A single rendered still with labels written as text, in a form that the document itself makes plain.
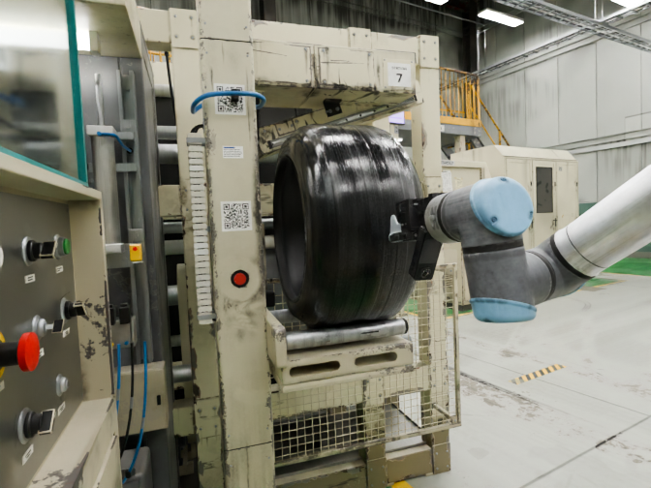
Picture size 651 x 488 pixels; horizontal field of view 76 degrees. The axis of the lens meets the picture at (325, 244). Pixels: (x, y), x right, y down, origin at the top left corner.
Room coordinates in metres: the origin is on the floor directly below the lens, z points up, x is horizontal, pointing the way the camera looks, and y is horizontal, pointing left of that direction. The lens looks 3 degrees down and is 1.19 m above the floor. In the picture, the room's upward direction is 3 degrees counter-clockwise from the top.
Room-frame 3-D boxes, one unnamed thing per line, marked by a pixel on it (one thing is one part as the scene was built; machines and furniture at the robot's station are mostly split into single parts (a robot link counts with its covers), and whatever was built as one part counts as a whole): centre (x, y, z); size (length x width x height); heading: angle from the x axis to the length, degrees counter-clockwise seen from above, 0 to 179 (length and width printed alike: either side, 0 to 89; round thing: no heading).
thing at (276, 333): (1.15, 0.17, 0.90); 0.40 x 0.03 x 0.10; 18
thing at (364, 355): (1.07, -0.04, 0.83); 0.36 x 0.09 x 0.06; 108
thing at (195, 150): (1.05, 0.31, 1.19); 0.05 x 0.04 x 0.48; 18
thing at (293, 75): (1.53, -0.03, 1.71); 0.61 x 0.25 x 0.15; 108
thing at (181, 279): (1.87, 0.64, 0.61); 0.33 x 0.06 x 0.86; 18
